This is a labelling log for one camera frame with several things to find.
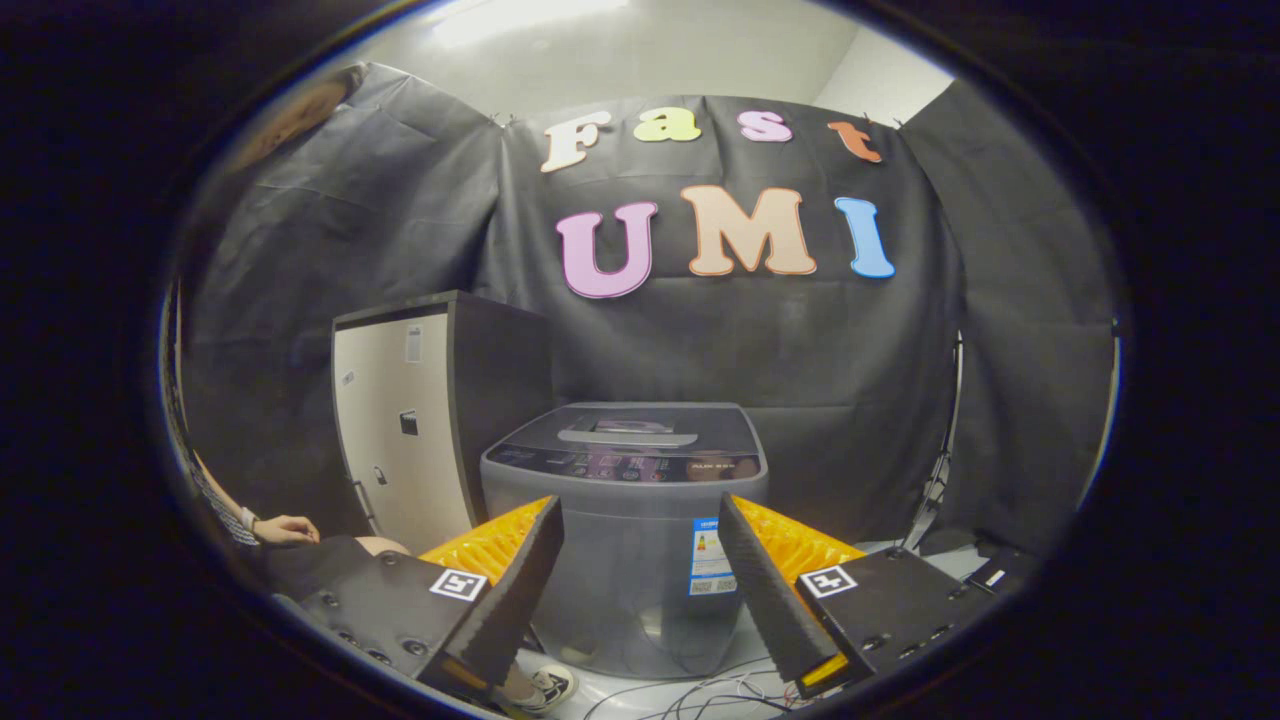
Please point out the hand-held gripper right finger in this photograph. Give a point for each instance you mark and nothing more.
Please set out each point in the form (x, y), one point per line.
(765, 600)

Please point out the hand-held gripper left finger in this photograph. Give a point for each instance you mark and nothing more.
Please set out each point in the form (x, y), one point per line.
(500, 600)

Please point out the grey washing machine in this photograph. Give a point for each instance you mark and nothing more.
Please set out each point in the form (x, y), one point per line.
(625, 560)

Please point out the dark washing machine lid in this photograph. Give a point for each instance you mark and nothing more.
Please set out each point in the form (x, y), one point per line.
(700, 420)

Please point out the person's black and white shoe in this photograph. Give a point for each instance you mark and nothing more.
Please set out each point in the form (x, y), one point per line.
(548, 688)

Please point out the beige and black cabinet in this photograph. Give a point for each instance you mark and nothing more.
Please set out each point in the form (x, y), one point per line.
(400, 440)

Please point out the black box on floor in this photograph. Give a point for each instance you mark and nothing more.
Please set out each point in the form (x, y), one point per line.
(1000, 572)

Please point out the black backdrop cloth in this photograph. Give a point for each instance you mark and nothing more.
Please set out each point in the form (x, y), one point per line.
(800, 340)

